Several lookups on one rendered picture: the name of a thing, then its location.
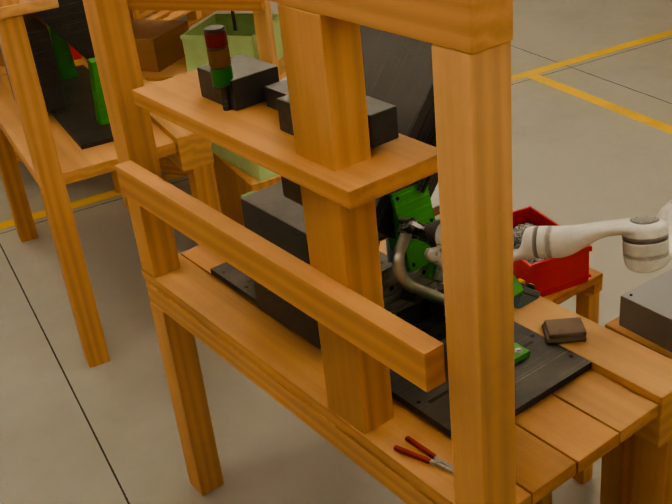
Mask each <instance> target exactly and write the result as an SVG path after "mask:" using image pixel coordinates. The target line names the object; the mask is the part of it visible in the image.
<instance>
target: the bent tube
mask: <svg viewBox="0 0 672 504"><path fill-rule="evenodd" d="M398 219H399V220H401V221H402V222H404V224H405V223H406V220H408V219H410V218H409V217H402V216H399V218H398ZM411 238H412V234H407V233H400V235H399V238H398V240H397V242H396V245H395V248H394V251H393V258H392V265H393V271H394V274H395V277H396V279H397V281H398V283H399V284H400V285H401V286H402V287H403V288H404V289H405V290H406V291H408V292H410V293H414V294H417V295H420V296H422V297H423V298H425V299H427V300H430V301H432V302H434V303H437V304H439V305H444V306H445V303H444V294H443V293H441V292H438V291H436V290H434V289H431V288H429V287H427V286H424V285H422V284H420V283H417V282H415V281H413V280H412V279H411V278H410V277H409V276H408V274H407V272H406V269H405V253H406V250H407V248H408V245H409V243H410V240H411Z"/></svg>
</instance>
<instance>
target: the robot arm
mask: <svg viewBox="0 0 672 504"><path fill-rule="evenodd" d="M416 222H417V221H416V219H415V218H410V219H408V220H406V223H405V224H402V223H401V224H400V226H399V228H398V232H400V233H407V234H412V238H411V239H417V240H419V241H423V242H425V243H426V244H427V245H430V247H431V248H427V249H426V250H425V253H424V256H425V258H426V259H427V260H429V261H430V262H432V263H434V264H435V265H437V266H439V267H440V268H442V269H443V264H442V244H441V225H440V219H438V220H435V221H434V222H432V223H431V224H430V223H425V224H424V223H418V222H417V223H416ZM413 229H414V230H413ZM412 230H413V231H412ZM614 235H622V244H623V258H624V262H625V265H626V266H627V267H628V268H629V269H630V270H631V271H633V272H636V273H651V272H654V271H657V270H659V269H661V268H663V267H664V266H666V265H667V264H668V263H669V262H670V260H671V259H672V200H670V201H669V202H667V203H666V204H665V205H664V206H662V207H661V208H660V210H659V211H658V212H657V214H656V216H655V217H652V216H639V217H629V218H621V219H613V220H605V221H597V222H590V223H584V224H576V225H564V226H529V227H527V228H526V229H525V230H524V233H523V238H522V243H521V246H520V248H519V249H514V236H513V262H515V261H518V260H523V259H529V258H562V257H567V256H570V255H572V254H575V253H576V252H578V251H580V250H582V249H583V248H585V247H586V246H588V245H590V244H592V243H593V242H595V241H597V240H599V239H602V238H605V237H608V236H614Z"/></svg>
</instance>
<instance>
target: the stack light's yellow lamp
mask: <svg viewBox="0 0 672 504"><path fill-rule="evenodd" d="M207 55H208V61H209V67H210V69H213V70H220V69H225V68H228V67H230V66H231V59H230V53H229V46H228V47H227V48H224V49H221V50H208V49H207Z"/></svg>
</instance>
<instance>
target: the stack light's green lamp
mask: <svg viewBox="0 0 672 504"><path fill-rule="evenodd" d="M210 73H211V79H212V85H213V87H214V88H217V89H223V88H228V87H231V84H230V81H231V80H232V79H233V72H232V65H231V66H230V67H228V68H225V69H220V70H213V69H210Z"/></svg>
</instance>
